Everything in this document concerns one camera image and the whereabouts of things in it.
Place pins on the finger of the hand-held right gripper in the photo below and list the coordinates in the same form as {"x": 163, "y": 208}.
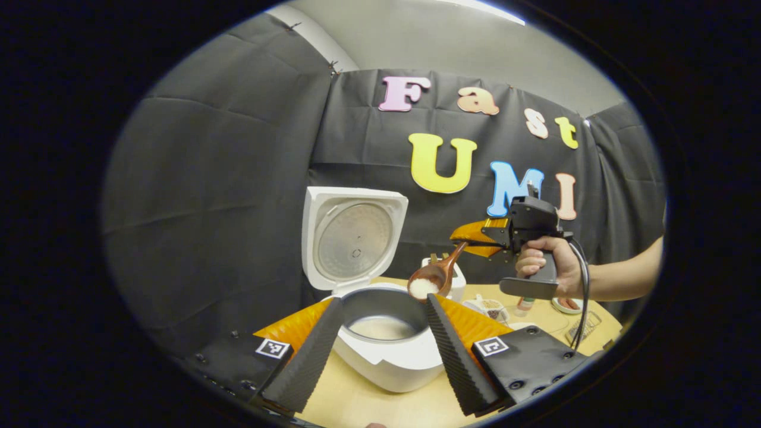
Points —
{"x": 475, "y": 230}
{"x": 490, "y": 249}

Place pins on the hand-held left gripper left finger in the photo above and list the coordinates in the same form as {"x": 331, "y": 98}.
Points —
{"x": 309, "y": 362}

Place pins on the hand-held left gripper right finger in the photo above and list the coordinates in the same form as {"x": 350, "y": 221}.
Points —
{"x": 458, "y": 362}

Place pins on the brown wooden spoon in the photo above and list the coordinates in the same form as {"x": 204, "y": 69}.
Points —
{"x": 437, "y": 273}

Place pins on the white rice cooker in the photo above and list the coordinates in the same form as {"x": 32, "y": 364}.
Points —
{"x": 386, "y": 368}

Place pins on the white toaster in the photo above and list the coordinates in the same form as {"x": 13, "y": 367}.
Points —
{"x": 458, "y": 288}

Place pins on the white divided grain dish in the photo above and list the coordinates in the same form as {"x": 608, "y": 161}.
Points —
{"x": 490, "y": 310}

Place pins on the clear plastic bottle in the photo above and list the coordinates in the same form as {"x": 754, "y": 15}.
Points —
{"x": 524, "y": 306}

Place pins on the pale green plate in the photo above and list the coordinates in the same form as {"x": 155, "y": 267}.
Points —
{"x": 562, "y": 308}

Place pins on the black backdrop cloth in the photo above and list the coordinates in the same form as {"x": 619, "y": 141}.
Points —
{"x": 208, "y": 208}

